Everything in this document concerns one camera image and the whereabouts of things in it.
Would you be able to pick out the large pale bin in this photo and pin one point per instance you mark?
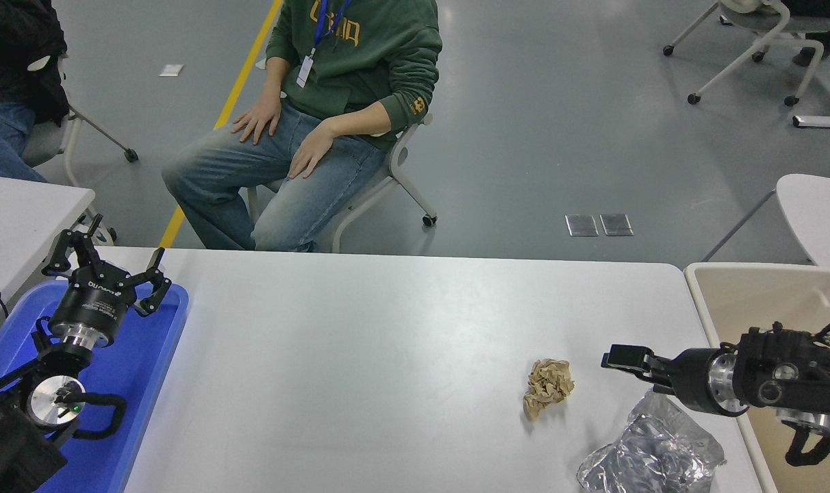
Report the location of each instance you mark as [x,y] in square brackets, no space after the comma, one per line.
[764,301]

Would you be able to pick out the white side table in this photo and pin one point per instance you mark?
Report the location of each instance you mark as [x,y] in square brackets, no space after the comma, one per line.
[18,219]

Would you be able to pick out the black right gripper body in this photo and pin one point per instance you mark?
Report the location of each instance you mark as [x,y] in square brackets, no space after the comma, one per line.
[689,380]

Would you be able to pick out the person's left hand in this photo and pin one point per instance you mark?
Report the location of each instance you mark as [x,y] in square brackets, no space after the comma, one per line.
[312,154]

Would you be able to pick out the metal floor plate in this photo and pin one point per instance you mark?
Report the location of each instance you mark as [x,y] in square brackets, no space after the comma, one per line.
[582,225]
[616,224]

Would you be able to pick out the tan paper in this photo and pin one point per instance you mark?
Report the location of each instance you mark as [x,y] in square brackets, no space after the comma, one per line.
[548,387]

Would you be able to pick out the white wheeled chair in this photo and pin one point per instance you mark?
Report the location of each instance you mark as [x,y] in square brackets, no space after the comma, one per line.
[42,144]
[367,201]
[785,24]

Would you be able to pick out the person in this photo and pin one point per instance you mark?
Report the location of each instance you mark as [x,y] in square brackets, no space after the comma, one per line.
[822,5]
[11,55]
[374,55]

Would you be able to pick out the white bar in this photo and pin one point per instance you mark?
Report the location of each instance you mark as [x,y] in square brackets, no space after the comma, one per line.
[826,122]

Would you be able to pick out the person's right hand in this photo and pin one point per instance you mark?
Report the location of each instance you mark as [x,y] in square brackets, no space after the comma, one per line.
[261,123]

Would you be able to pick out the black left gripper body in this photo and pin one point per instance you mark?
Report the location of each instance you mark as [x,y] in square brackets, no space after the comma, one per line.
[93,301]

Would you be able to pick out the blue plastic tray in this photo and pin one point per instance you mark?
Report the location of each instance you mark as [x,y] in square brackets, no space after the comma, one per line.
[141,383]

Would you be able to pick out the person's left forearm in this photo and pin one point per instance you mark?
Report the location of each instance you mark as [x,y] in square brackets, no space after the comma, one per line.
[360,123]

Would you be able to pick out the white rounded table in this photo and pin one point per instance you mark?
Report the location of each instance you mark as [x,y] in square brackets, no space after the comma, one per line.
[819,212]

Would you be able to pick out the person's right forearm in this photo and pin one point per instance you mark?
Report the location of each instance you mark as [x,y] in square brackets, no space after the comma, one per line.
[272,82]

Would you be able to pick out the silver foil tray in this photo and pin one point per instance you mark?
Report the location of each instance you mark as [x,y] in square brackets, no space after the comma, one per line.
[655,459]

